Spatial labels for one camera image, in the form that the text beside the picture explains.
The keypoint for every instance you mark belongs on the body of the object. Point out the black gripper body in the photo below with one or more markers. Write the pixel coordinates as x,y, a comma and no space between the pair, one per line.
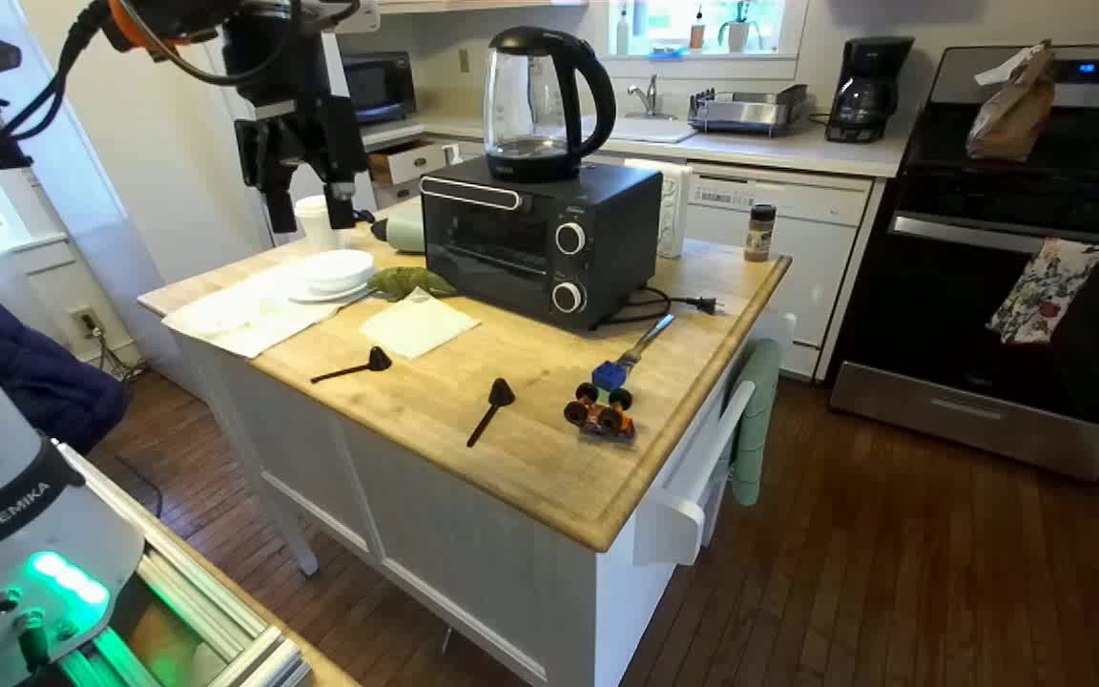
273,150

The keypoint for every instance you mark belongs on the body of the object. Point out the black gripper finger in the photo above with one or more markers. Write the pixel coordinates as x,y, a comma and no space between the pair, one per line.
355,193
283,213

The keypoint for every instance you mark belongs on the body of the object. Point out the black spatula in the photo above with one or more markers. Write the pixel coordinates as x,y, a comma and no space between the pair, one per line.
380,362

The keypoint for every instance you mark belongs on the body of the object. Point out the white black Franka robot arm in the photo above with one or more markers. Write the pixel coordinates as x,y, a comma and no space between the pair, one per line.
1,508

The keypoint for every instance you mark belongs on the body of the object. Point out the pale green plastic cup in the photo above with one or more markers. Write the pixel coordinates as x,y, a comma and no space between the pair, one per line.
402,232

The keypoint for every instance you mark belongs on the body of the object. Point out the white bowl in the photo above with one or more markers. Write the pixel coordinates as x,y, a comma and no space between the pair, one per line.
334,265

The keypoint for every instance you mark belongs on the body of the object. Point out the white round plate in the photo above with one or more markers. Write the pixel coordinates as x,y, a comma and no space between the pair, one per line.
334,296

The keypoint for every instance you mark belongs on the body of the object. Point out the black microwave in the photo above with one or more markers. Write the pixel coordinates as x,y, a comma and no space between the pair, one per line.
380,85

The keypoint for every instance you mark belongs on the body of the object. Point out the white cloth placemat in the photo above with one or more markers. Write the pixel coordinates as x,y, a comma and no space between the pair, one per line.
239,325

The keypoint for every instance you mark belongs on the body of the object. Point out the white paper napkin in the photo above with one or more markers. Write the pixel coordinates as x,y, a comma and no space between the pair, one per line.
417,325

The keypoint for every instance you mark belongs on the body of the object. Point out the black toaster oven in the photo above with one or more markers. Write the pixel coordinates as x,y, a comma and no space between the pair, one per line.
512,244

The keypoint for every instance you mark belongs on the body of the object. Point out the glass electric kettle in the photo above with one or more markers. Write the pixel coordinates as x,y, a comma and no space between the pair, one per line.
531,160

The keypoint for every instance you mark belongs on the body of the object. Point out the black plastic ladle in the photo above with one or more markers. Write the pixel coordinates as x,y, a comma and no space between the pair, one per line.
502,390

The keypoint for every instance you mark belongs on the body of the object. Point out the dark blue cloth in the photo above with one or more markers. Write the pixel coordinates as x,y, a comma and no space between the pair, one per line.
26,367

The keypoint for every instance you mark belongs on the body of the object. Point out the white kitchen sink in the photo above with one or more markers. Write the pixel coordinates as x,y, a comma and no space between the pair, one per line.
648,133

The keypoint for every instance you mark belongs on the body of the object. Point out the chrome sink faucet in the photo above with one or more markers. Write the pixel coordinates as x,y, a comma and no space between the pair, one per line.
648,102

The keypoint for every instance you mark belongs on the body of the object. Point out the white soap bottle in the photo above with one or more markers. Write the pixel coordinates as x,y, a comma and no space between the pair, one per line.
624,34

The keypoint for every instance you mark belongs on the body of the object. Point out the orange black toy car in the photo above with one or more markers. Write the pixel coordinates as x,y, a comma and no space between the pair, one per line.
599,417

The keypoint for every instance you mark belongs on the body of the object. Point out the blue sponge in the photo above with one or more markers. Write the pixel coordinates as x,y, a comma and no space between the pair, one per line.
670,57

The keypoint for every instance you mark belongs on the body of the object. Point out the brown soap bottle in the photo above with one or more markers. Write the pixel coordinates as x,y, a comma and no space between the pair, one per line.
697,34

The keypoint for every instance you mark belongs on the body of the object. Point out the white framed window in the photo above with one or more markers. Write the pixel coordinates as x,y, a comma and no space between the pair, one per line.
702,21

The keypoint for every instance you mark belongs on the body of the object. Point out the white kitchen island cabinet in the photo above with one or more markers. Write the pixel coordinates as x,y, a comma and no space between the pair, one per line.
475,560

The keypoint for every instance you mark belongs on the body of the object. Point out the grey dish rack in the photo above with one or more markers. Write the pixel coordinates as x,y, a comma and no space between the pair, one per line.
744,118

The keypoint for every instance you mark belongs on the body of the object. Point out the spice jar with black lid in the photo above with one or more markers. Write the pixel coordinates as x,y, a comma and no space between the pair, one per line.
759,236

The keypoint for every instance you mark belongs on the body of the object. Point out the white towel bar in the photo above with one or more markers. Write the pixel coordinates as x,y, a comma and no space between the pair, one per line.
687,499

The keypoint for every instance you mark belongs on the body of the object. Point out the pale green hanging towel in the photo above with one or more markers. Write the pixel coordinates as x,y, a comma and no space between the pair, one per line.
754,434

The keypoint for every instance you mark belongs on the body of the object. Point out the white dishwasher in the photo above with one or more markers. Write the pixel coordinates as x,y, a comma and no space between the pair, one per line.
818,273

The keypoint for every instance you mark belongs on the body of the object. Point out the black coffee maker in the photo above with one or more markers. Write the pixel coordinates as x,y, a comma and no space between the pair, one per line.
868,99

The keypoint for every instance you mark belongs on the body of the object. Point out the brown paper bag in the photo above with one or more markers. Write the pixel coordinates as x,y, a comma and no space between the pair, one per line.
1011,120

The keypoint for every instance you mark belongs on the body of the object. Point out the black steel kitchen stove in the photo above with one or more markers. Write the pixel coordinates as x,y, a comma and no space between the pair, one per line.
1019,345

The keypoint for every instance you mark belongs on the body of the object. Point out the floral dish towel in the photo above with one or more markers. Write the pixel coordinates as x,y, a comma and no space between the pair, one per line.
1038,291

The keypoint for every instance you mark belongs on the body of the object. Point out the white wall outlet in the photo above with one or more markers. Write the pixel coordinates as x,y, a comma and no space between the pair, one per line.
86,323

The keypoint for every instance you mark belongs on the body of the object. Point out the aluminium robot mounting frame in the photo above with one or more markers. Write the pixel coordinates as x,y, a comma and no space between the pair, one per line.
206,611

